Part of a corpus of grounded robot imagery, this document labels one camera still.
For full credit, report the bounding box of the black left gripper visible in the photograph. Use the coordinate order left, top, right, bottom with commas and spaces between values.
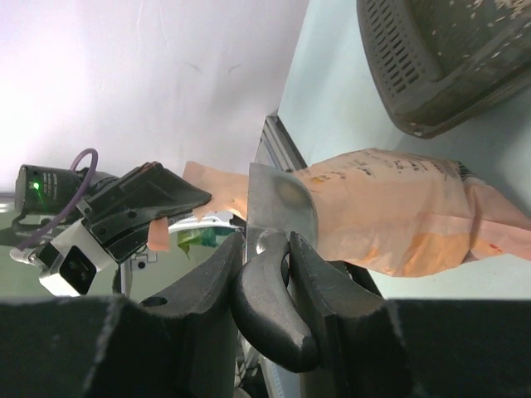
82, 162, 212, 262

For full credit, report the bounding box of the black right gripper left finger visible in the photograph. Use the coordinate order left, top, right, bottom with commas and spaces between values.
1, 233, 243, 397

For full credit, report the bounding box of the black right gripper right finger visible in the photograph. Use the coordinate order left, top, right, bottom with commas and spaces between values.
290, 234, 530, 397

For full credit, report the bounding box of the pink cat litter bag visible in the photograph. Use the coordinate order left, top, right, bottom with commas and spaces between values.
147, 147, 531, 278

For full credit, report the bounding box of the silver metal scoop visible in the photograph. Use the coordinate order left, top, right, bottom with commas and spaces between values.
230, 162, 323, 373

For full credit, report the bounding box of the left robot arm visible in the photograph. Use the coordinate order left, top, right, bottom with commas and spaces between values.
1, 162, 212, 262

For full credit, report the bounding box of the brown litter box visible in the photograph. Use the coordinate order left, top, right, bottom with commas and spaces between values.
357, 0, 530, 139

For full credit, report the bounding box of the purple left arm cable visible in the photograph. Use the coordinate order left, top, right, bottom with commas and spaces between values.
16, 148, 100, 252

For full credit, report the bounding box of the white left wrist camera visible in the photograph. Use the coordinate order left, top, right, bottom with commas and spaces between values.
37, 221, 117, 297

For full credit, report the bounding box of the aluminium frame post left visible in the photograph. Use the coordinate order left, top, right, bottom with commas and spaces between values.
254, 114, 307, 172

